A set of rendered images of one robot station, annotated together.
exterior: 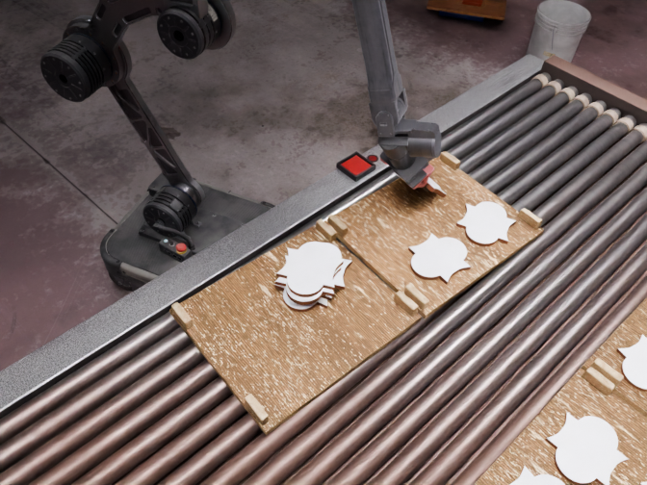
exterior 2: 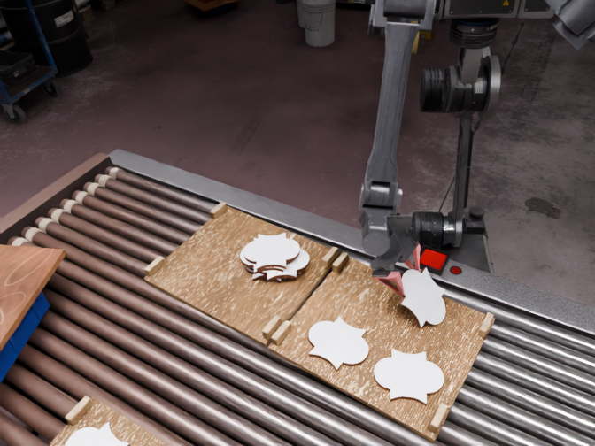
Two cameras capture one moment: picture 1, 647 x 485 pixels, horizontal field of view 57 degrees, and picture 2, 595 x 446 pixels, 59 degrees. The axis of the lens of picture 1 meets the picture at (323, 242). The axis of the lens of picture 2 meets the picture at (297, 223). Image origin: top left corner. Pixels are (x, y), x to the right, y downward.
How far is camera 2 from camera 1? 1.17 m
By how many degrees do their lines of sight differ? 53
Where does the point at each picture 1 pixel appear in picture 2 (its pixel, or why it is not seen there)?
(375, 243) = (335, 294)
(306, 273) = (263, 249)
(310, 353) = (209, 282)
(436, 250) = (344, 337)
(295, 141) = not seen: outside the picture
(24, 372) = (170, 173)
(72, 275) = not seen: hidden behind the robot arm
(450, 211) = (410, 342)
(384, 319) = (253, 319)
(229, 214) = not seen: hidden behind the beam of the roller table
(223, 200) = (477, 263)
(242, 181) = (542, 281)
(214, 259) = (282, 212)
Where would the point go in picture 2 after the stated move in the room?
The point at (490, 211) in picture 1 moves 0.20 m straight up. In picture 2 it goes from (427, 375) to (437, 318)
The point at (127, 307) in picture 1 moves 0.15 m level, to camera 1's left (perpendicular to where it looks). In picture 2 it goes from (226, 190) to (219, 165)
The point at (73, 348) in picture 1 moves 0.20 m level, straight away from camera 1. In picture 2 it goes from (190, 182) to (230, 153)
